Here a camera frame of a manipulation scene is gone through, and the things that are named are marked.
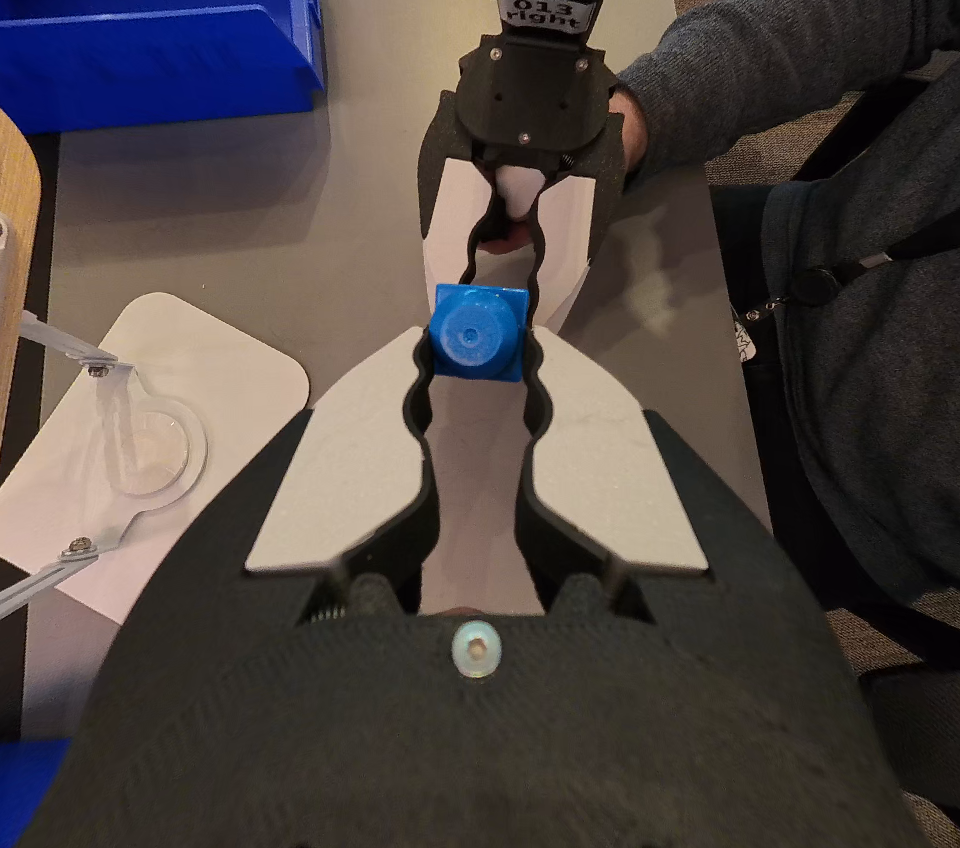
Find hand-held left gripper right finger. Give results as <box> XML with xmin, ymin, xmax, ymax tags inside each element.
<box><xmin>517</xmin><ymin>327</ymin><xmax>710</xmax><ymax>613</ymax></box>

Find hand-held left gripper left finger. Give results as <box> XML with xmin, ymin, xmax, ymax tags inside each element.
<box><xmin>245</xmin><ymin>325</ymin><xmax>440</xmax><ymax>613</ymax></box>

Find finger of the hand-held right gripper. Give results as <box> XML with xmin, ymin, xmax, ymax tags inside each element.
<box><xmin>422</xmin><ymin>158</ymin><xmax>500</xmax><ymax>290</ymax></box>
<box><xmin>525</xmin><ymin>173</ymin><xmax>601</xmax><ymax>333</ymax></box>

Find blue toy block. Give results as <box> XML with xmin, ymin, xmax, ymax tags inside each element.
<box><xmin>429</xmin><ymin>283</ymin><xmax>532</xmax><ymax>384</ymax></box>

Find blue plastic bin with tag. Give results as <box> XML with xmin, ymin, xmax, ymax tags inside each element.
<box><xmin>0</xmin><ymin>739</ymin><xmax>72</xmax><ymax>848</ymax></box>

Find person's right forearm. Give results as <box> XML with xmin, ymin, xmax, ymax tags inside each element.
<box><xmin>618</xmin><ymin>0</ymin><xmax>960</xmax><ymax>189</ymax></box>

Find grey desk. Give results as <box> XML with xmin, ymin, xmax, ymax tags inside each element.
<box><xmin>0</xmin><ymin>0</ymin><xmax>774</xmax><ymax>744</ymax></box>

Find person's right hand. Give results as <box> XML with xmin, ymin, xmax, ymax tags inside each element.
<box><xmin>609</xmin><ymin>85</ymin><xmax>651</xmax><ymax>174</ymax></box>

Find wooden book stand white base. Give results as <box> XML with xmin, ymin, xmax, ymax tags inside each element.
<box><xmin>0</xmin><ymin>109</ymin><xmax>312</xmax><ymax>628</ymax></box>

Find person's torso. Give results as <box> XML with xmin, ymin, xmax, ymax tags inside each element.
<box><xmin>712</xmin><ymin>61</ymin><xmax>960</xmax><ymax>609</ymax></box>

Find plain blue plastic bin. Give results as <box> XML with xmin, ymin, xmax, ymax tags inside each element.
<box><xmin>0</xmin><ymin>0</ymin><xmax>325</xmax><ymax>135</ymax></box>

